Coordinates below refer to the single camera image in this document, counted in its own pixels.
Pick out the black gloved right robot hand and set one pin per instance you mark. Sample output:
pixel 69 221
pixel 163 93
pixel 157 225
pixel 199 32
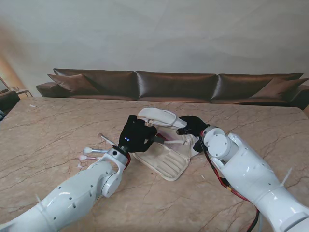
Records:
pixel 195 125

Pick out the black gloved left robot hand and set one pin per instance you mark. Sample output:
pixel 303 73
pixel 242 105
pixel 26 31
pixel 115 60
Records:
pixel 132 135

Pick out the black lipstick tube gold band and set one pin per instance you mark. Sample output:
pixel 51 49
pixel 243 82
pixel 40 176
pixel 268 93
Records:
pixel 159 139

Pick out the cream white cosmetics bag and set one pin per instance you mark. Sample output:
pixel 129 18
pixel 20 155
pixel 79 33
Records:
pixel 169 164

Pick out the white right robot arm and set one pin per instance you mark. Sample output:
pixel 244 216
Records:
pixel 248 171

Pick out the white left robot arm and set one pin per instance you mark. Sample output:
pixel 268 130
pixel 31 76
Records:
pixel 79 186

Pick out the brown leather sofa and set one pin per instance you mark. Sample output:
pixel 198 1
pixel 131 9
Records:
pixel 173 84

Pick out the pink ferrule makeup brush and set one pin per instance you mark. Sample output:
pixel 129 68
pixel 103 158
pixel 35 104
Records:
pixel 90 157

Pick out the brown sofa pillow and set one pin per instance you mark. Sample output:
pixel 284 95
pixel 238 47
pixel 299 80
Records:
pixel 74 83
pixel 277 88

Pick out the white zip tie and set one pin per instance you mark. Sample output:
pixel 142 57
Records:
pixel 39 201
pixel 286 176

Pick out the light wooden side table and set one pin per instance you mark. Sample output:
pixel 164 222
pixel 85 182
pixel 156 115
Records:
pixel 24 91

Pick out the dark armchair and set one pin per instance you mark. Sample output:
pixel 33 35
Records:
pixel 8 100

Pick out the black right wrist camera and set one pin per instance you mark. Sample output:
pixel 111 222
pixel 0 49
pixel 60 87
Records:
pixel 199 146

